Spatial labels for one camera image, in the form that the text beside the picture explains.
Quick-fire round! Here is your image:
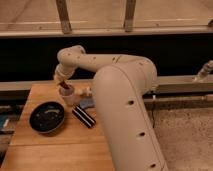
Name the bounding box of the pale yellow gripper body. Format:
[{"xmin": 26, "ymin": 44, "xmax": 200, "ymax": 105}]
[{"xmin": 53, "ymin": 69, "xmax": 70, "ymax": 84}]

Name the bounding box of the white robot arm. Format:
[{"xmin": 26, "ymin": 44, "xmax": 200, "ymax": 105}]
[{"xmin": 54, "ymin": 45, "xmax": 169, "ymax": 171}]

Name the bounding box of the white ceramic cup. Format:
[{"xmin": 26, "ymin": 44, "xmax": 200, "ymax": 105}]
[{"xmin": 59, "ymin": 87, "xmax": 80, "ymax": 106}]

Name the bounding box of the white toy train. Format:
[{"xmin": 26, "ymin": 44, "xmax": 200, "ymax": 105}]
[{"xmin": 79, "ymin": 87, "xmax": 92, "ymax": 97}]

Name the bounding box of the blue sponge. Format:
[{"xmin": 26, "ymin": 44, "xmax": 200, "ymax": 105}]
[{"xmin": 79, "ymin": 98, "xmax": 94, "ymax": 109}]

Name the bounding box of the black white striped block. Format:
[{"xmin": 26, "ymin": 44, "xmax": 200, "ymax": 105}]
[{"xmin": 72, "ymin": 105, "xmax": 96, "ymax": 128}]

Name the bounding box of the dark blue bowl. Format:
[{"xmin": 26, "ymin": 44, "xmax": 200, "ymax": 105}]
[{"xmin": 29, "ymin": 101, "xmax": 65, "ymax": 134}]

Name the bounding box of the metal rail beam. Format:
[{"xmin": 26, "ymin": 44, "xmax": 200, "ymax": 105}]
[{"xmin": 0, "ymin": 26, "xmax": 213, "ymax": 38}]

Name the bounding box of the left metal frame post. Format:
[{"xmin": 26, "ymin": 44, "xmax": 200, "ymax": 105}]
[{"xmin": 56, "ymin": 0, "xmax": 72, "ymax": 34}]

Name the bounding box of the metal frame post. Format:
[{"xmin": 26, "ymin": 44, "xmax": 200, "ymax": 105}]
[
  {"xmin": 56, "ymin": 0, "xmax": 72, "ymax": 34},
  {"xmin": 123, "ymin": 0, "xmax": 136, "ymax": 32}
]

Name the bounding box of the right metal frame post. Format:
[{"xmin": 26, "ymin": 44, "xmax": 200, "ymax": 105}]
[{"xmin": 123, "ymin": 0, "xmax": 136, "ymax": 32}]

